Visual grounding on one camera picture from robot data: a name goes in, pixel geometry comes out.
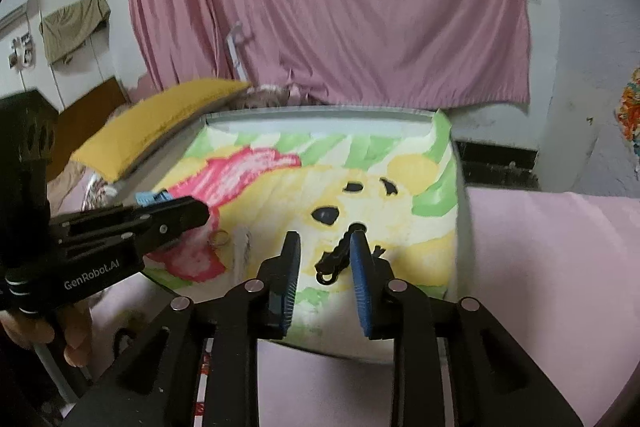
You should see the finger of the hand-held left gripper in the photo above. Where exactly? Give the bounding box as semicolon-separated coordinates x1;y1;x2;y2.
49;195;211;241
56;231;187;259

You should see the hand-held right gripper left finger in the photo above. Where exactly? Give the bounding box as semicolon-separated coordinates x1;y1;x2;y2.
62;230;302;427

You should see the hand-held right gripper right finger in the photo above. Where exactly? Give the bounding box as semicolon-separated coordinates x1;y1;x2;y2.
349;229;586;427

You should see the black hair tie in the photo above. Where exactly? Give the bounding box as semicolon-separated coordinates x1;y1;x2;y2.
314;221;387;288

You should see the grey cardboard box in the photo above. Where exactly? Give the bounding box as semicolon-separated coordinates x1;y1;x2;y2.
135;106;471;363

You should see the person's left hand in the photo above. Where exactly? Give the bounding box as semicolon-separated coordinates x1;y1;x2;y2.
0;297;94;367

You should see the light blue smartwatch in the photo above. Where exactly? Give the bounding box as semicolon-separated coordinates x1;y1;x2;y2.
135;191;173;206

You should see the pink quilt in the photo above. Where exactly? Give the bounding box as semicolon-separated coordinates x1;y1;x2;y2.
46;159;101;214

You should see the wooden headboard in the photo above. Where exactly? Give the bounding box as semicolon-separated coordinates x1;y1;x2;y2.
47;77;128;182

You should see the floral pillow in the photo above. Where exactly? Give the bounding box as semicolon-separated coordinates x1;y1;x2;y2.
81;177;122;214

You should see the cartoon printed cloth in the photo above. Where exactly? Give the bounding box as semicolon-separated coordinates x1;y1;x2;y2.
145;109;460;358

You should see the yellow pillow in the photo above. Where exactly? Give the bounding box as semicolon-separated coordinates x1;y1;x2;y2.
70;78;253;182

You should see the olive hanging cloth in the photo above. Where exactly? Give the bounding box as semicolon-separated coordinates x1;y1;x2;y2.
39;0;112;66

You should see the white air conditioner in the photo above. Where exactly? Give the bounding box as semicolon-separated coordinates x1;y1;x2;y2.
0;2;30;32

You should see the white desk lamp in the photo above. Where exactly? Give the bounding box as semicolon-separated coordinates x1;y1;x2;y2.
226;22;249;82

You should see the pink bed sheet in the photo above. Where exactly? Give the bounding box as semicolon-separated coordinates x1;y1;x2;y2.
90;189;640;427

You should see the pink curtain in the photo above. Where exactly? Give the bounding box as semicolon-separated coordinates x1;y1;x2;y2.
122;0;532;108

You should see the white wall device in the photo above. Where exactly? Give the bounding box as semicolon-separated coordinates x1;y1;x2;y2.
7;34;36;70

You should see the colourful wall poster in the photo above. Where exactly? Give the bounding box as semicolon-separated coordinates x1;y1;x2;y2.
616;67;640;158

